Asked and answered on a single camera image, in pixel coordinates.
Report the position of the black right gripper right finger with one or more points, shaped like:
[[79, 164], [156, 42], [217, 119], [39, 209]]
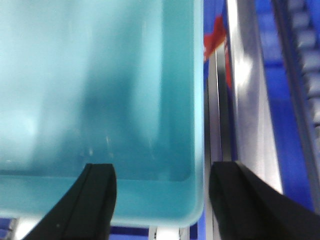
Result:
[[247, 208]]

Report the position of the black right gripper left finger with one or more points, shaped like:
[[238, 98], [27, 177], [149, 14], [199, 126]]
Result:
[[85, 211]]

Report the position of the light teal plastic bin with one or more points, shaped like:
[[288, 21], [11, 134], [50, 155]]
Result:
[[104, 82]]

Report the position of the red snack bag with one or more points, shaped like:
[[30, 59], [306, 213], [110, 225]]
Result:
[[218, 39]]

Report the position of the grey roller track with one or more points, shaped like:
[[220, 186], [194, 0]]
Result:
[[301, 56]]

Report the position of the right shelf steel front rail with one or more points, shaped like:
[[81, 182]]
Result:
[[238, 122]]

